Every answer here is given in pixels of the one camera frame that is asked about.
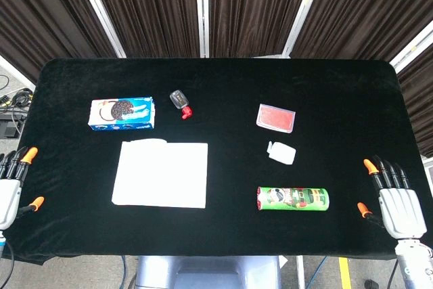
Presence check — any blue Oreo cookie box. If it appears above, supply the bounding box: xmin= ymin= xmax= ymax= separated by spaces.
xmin=88 ymin=96 xmax=157 ymax=131

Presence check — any black cable bundle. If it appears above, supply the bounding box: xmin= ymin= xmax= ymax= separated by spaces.
xmin=0 ymin=74 xmax=35 ymax=134

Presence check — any yellow floor tape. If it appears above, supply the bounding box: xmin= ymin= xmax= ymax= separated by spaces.
xmin=338 ymin=257 xmax=352 ymax=289

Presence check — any blue cable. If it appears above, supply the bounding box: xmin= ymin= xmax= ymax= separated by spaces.
xmin=305 ymin=255 xmax=329 ymax=289

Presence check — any black table cloth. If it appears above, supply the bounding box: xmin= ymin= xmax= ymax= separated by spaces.
xmin=1 ymin=58 xmax=433 ymax=266

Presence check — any brown folding curtain screen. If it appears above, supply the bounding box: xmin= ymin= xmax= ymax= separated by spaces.
xmin=0 ymin=0 xmax=433 ymax=158

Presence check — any green Pringles can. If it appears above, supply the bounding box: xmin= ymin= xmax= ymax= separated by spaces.
xmin=256 ymin=185 xmax=330 ymax=212

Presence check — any small bottle with red cap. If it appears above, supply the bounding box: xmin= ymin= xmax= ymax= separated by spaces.
xmin=169 ymin=89 xmax=194 ymax=120

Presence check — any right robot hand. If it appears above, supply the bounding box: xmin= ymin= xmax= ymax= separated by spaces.
xmin=357 ymin=154 xmax=428 ymax=240

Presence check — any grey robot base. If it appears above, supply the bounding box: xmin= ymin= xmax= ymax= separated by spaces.
xmin=133 ymin=254 xmax=283 ymax=289

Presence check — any white tissue pack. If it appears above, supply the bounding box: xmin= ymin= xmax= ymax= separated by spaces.
xmin=265 ymin=140 xmax=297 ymax=165

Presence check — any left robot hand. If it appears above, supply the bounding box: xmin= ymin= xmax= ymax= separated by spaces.
xmin=0 ymin=146 xmax=45 ymax=231

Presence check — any white cloth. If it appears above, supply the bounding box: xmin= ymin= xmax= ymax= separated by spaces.
xmin=111 ymin=138 xmax=209 ymax=209

